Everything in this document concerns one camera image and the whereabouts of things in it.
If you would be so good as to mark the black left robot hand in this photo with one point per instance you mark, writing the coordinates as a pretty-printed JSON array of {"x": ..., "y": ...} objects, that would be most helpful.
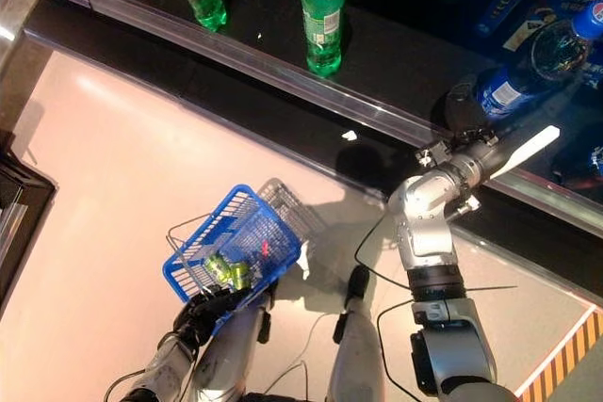
[{"x": 202, "y": 315}]

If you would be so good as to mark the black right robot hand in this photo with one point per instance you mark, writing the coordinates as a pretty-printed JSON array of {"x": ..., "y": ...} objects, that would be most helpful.
[{"x": 513, "y": 155}]

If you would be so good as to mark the Pepsi bottle blue label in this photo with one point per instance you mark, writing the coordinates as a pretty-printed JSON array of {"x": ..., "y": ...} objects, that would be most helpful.
[
  {"x": 596, "y": 157},
  {"x": 509, "y": 91}
]

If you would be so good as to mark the blue plastic shopping basket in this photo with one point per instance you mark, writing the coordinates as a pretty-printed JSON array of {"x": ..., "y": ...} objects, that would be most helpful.
[{"x": 276, "y": 217}]

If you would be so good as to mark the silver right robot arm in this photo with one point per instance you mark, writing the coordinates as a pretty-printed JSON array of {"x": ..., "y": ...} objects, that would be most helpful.
[{"x": 428, "y": 232}]

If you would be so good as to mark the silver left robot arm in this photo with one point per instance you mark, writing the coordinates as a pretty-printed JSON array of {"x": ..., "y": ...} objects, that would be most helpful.
[{"x": 165, "y": 364}]

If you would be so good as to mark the silver left robot leg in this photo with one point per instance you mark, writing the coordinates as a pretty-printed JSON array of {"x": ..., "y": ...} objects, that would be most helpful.
[{"x": 231, "y": 350}]

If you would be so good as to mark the silver robot leg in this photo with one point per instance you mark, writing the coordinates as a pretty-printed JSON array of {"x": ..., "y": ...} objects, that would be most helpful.
[
  {"x": 231, "y": 350},
  {"x": 355, "y": 355}
]

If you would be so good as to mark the silver right robot leg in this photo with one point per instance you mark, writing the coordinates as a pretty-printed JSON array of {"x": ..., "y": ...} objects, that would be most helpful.
[{"x": 355, "y": 355}]

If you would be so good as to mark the white paper scrap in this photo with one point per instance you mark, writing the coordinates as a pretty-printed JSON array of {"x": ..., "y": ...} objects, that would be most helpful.
[{"x": 349, "y": 135}]

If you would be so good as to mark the yellow black hazard tape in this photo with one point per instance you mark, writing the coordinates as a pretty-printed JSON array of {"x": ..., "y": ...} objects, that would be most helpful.
[{"x": 565, "y": 355}]

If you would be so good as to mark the dark display counter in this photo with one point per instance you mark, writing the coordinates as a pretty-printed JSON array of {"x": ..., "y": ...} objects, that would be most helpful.
[{"x": 23, "y": 185}]

